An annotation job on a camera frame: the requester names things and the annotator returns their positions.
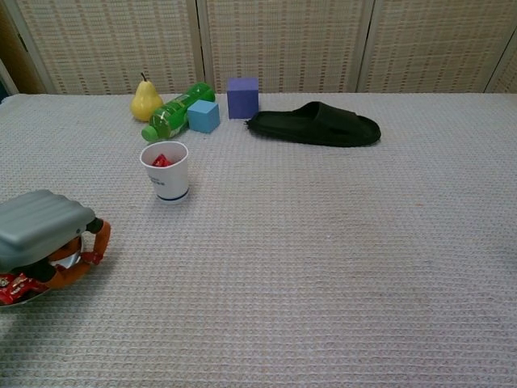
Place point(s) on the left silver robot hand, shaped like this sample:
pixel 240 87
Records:
pixel 36 226

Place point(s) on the red candy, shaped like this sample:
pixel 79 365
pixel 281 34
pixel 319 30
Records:
pixel 8 297
pixel 24 283
pixel 92 257
pixel 160 161

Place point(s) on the round metal plate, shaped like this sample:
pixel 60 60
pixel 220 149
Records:
pixel 72 260

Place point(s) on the white paper cup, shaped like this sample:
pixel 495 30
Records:
pixel 169 182

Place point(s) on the yellow pear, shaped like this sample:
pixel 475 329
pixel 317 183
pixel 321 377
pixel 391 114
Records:
pixel 143 103

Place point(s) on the brown wooden board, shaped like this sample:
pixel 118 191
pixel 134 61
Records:
pixel 16 60

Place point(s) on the green plastic bottle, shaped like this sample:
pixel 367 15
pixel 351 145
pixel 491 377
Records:
pixel 169 117

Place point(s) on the woven folding screen panel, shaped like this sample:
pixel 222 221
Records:
pixel 436 40
pixel 113 44
pixel 282 40
pixel 509 77

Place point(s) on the light blue cube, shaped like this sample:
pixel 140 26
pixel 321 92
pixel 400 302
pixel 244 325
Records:
pixel 204 117

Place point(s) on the purple cube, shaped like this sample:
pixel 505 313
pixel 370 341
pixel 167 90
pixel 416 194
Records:
pixel 242 101

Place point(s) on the white woven tablecloth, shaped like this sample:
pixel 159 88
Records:
pixel 282 262

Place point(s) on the black slipper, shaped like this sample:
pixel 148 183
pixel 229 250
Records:
pixel 315 125

